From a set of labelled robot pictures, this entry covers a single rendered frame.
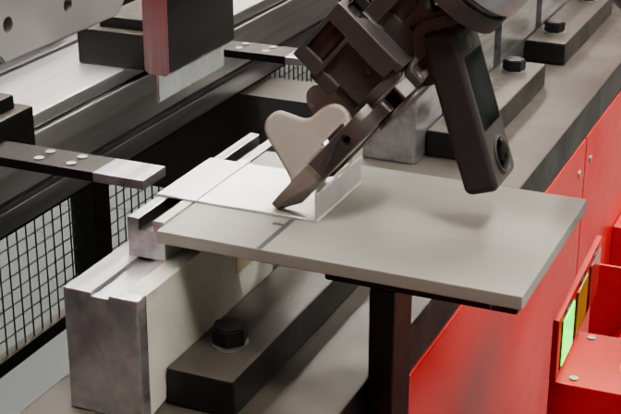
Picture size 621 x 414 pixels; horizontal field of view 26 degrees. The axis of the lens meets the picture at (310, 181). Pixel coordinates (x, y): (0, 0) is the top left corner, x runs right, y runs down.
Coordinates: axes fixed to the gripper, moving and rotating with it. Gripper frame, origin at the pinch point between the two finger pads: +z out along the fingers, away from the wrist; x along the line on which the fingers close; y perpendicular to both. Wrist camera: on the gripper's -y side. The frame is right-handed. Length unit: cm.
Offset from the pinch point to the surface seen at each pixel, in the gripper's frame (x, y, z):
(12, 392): -109, 20, 149
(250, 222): 6.0, 1.0, 1.9
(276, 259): 10.0, -2.3, -0.3
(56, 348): -128, 21, 151
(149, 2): 6.0, 16.6, -4.8
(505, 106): -56, -7, 8
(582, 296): -28.6, -23.8, 4.2
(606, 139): -84, -19, 13
